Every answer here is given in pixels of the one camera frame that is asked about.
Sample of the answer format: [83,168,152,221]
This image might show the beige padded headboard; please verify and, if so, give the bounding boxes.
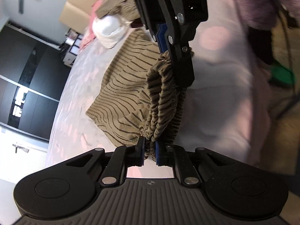
[59,0,126,27]

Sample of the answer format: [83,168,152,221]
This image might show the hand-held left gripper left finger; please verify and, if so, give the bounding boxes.
[63,137,146,186]

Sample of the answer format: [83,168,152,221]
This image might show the pink dotted cloth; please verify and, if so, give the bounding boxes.
[79,25,97,51]

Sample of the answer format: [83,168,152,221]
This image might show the green cloth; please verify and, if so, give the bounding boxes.
[268,59,296,89]

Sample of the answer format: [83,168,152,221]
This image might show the pink garment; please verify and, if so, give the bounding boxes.
[87,0,106,30]

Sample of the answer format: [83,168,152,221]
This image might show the white nightstand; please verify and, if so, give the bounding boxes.
[63,28,82,68]

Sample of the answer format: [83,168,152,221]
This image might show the brown striped shirt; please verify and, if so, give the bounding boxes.
[97,0,144,22]

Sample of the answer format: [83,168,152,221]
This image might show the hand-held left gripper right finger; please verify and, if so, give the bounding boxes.
[155,141,236,186]

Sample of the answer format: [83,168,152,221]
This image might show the black cloth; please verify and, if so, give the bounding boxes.
[246,25,275,66]

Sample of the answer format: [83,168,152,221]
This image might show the brown striped pants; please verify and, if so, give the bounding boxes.
[85,29,195,163]

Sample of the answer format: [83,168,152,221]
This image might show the grey pink-dotted bed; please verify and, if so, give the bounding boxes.
[45,0,292,179]

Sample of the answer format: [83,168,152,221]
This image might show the dark sliding-door wardrobe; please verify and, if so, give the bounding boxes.
[0,21,71,143]

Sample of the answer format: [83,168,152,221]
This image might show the white clothing bundle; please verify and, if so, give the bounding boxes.
[92,15,130,50]

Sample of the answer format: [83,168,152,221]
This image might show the metal door handle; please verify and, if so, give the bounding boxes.
[12,142,30,154]

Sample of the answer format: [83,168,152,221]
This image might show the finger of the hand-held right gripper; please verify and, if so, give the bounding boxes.
[162,0,198,88]
[127,0,170,55]

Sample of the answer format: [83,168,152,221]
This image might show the white door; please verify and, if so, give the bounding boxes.
[0,125,50,187]

